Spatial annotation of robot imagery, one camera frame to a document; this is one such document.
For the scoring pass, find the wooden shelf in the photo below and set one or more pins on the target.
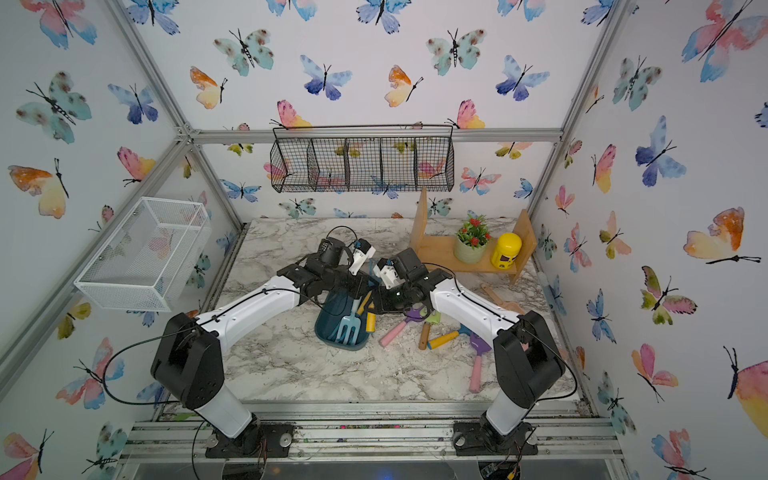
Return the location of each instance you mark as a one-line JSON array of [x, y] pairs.
[[440, 249]]

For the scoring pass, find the teal plastic storage box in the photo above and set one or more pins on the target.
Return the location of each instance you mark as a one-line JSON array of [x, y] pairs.
[[339, 303]]

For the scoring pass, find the yellow canister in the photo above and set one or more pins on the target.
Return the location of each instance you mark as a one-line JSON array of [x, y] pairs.
[[506, 251]]

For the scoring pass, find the potted red flower plant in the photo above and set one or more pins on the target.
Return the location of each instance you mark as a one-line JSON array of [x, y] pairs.
[[472, 239]]

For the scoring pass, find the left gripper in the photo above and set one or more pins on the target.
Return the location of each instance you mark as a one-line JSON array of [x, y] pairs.
[[359, 287]]

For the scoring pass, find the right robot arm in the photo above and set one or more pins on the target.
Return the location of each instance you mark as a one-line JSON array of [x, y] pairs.
[[526, 357]]

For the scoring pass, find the light blue fork white handle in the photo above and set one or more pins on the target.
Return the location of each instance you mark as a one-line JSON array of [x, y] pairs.
[[348, 330]]

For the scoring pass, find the black wire wall basket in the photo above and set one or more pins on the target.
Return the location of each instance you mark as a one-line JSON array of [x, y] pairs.
[[379, 159]]

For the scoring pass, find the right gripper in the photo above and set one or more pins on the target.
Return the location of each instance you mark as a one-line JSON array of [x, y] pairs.
[[381, 302]]

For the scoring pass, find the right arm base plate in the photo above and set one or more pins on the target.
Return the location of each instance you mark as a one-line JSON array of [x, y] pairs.
[[479, 438]]

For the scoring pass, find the green shovel brown handle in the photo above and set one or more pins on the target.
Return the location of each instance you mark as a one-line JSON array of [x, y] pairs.
[[433, 319]]

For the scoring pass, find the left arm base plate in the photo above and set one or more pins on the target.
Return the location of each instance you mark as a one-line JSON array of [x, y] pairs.
[[258, 440]]

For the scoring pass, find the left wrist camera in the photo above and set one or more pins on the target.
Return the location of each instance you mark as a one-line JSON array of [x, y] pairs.
[[362, 252]]

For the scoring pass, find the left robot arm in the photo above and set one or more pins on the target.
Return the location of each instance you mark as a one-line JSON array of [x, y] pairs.
[[189, 358]]

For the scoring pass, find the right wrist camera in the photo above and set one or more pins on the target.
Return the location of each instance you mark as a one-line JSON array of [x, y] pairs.
[[387, 274]]

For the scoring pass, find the orange pink sieve shovel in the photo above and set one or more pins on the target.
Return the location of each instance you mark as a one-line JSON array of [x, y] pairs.
[[504, 304]]

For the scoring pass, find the purple rake pink handle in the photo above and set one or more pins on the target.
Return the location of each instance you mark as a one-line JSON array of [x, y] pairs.
[[481, 347], [414, 315]]

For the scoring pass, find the white mesh wall basket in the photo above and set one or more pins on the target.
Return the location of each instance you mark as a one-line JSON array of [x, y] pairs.
[[149, 256]]

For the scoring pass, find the blue rake yellow handle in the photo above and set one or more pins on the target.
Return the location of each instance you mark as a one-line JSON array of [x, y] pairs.
[[361, 310]]

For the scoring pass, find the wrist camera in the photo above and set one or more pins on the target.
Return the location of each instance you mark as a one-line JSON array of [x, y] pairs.
[[362, 252], [387, 274]]

